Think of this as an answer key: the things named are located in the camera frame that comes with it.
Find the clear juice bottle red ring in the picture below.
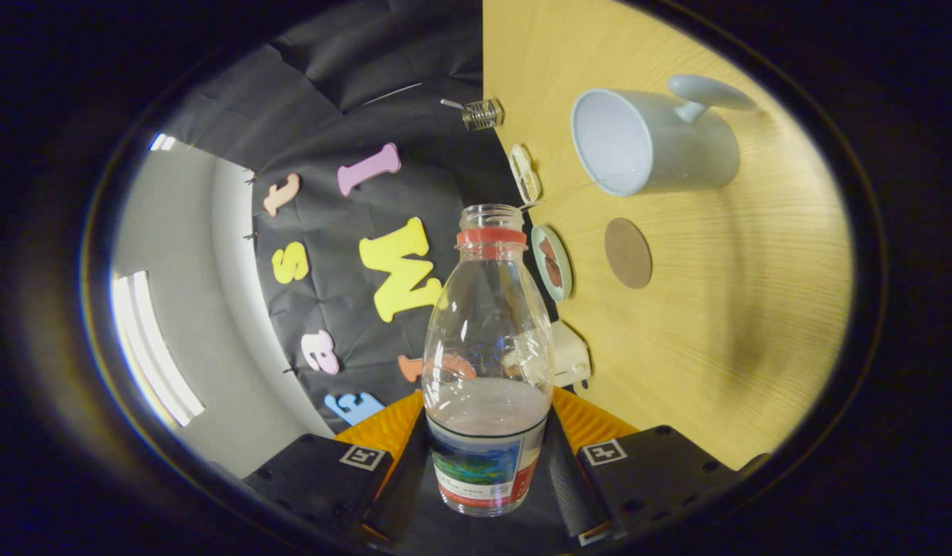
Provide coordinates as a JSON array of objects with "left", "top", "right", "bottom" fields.
[{"left": 422, "top": 204, "right": 557, "bottom": 518}]

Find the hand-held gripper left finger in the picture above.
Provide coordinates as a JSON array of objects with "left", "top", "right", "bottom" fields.
[{"left": 244, "top": 388, "right": 446, "bottom": 542}]

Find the white divided tray with beans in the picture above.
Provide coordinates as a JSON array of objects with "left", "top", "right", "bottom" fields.
[{"left": 509, "top": 144, "right": 541, "bottom": 205}]

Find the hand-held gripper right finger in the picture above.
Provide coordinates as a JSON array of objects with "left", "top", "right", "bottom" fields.
[{"left": 547, "top": 386, "right": 754, "bottom": 546}]

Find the round brown coaster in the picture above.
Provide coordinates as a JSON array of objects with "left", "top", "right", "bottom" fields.
[{"left": 604, "top": 217, "right": 653, "bottom": 290}]

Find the pale green round plate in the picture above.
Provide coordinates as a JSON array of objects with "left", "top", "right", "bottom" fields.
[{"left": 530, "top": 225, "right": 574, "bottom": 303}]

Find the pale blue cup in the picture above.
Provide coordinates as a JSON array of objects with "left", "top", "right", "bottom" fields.
[{"left": 571, "top": 74, "right": 758, "bottom": 198}]

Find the white toaster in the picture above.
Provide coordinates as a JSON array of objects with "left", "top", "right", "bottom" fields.
[{"left": 549, "top": 320, "right": 592, "bottom": 388}]

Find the wire mesh holder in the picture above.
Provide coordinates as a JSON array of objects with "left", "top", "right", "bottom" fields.
[{"left": 462, "top": 98, "right": 506, "bottom": 132}]

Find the black backdrop cloth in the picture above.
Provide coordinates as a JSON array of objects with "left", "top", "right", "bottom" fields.
[{"left": 163, "top": 0, "right": 557, "bottom": 433}]

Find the large ceiling light panel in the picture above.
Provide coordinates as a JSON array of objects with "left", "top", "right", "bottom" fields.
[{"left": 111, "top": 270, "right": 206, "bottom": 428}]

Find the wooden table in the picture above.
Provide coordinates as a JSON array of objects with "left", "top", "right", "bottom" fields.
[{"left": 482, "top": 0, "right": 855, "bottom": 472}]

